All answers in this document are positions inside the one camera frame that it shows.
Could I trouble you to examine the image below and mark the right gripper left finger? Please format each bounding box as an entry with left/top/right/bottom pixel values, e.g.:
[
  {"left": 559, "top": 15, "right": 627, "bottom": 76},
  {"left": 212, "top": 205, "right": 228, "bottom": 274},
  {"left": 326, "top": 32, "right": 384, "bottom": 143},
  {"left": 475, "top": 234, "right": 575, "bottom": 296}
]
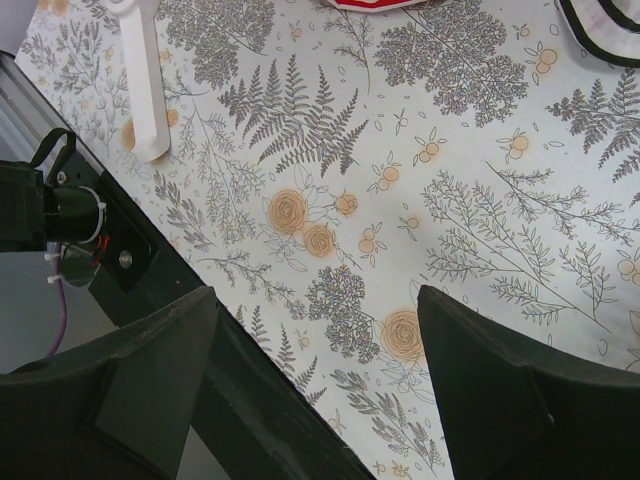
[{"left": 1, "top": 287, "right": 219, "bottom": 479}]

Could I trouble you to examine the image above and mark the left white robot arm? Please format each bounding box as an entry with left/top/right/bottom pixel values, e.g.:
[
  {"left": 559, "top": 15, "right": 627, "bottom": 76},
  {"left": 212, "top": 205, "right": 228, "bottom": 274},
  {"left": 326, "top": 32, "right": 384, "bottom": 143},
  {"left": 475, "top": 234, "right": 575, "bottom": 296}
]
[{"left": 1, "top": 128, "right": 107, "bottom": 253}]

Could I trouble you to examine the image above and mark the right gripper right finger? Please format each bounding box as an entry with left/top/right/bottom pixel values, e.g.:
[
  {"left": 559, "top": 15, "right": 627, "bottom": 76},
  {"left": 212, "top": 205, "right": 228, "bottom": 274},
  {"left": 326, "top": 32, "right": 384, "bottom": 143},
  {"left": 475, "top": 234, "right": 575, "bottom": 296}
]
[{"left": 417, "top": 285, "right": 639, "bottom": 479}]

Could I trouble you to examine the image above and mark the black white striped tank top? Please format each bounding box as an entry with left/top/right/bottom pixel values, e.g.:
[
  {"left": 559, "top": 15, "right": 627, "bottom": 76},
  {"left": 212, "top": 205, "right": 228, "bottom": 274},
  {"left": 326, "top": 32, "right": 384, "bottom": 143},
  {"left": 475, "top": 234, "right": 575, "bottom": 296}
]
[{"left": 558, "top": 0, "right": 639, "bottom": 69}]

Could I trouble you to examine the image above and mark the floral table cloth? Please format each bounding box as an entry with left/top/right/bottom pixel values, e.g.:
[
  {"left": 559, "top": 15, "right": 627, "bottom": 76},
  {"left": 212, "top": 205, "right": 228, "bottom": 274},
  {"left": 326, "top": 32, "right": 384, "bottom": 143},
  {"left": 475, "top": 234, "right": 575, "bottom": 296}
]
[{"left": 17, "top": 1, "right": 639, "bottom": 479}]

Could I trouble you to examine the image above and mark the metal clothes rack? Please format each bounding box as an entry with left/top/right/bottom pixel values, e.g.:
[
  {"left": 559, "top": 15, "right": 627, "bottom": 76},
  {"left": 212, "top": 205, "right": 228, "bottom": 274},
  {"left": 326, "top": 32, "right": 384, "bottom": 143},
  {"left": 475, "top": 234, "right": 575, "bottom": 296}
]
[{"left": 103, "top": 0, "right": 171, "bottom": 163}]

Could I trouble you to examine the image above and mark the red white striped tank top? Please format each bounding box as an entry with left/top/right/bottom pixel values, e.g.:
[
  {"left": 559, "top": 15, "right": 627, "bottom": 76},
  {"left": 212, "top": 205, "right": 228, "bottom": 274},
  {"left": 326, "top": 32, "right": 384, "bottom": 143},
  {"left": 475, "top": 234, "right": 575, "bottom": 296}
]
[{"left": 328, "top": 0, "right": 425, "bottom": 13}]

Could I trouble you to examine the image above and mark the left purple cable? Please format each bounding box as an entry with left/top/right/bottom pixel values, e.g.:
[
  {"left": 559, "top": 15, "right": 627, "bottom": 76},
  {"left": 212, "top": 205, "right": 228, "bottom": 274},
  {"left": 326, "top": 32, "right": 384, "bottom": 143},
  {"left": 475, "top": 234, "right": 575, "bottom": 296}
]
[{"left": 44, "top": 252, "right": 69, "bottom": 357}]

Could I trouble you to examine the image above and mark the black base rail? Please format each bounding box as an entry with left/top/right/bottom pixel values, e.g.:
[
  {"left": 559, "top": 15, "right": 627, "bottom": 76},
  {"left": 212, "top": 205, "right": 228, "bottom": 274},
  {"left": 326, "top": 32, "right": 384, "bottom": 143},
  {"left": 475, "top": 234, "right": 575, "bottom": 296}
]
[{"left": 0, "top": 49, "right": 376, "bottom": 480}]

